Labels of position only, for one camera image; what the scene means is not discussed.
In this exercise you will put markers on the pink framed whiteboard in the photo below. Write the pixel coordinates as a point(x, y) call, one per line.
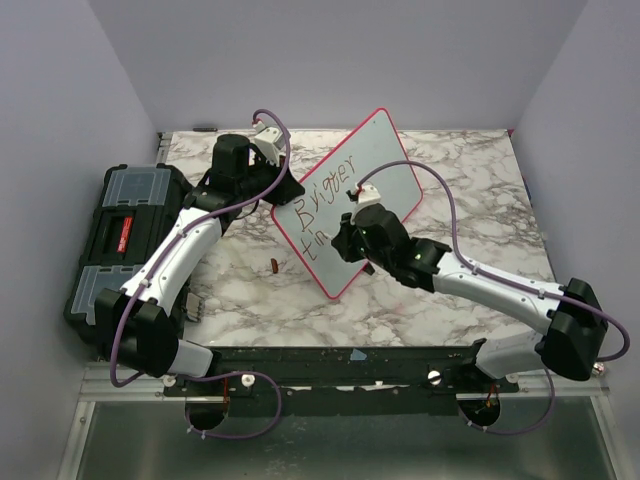
point(310, 222)

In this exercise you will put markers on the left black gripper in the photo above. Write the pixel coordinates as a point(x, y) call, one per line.
point(287, 189)

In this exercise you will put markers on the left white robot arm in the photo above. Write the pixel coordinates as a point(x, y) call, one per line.
point(135, 325)

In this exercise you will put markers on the black mounting rail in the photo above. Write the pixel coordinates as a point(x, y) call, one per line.
point(340, 381)

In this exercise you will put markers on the black whiteboard stand clip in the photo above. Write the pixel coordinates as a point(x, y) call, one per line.
point(369, 269)

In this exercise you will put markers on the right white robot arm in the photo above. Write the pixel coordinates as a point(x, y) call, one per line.
point(565, 333)

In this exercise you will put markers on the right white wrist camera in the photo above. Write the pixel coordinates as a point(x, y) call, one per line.
point(362, 197)

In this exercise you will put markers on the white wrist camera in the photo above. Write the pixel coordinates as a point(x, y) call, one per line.
point(270, 141)
point(362, 197)

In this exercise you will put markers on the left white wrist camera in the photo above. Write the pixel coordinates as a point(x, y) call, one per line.
point(270, 141)

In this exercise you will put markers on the brown cable connector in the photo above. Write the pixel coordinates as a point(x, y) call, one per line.
point(598, 369)

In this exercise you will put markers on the black plastic toolbox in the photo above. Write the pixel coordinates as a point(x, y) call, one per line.
point(137, 207)

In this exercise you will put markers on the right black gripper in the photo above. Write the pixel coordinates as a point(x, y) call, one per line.
point(343, 239)

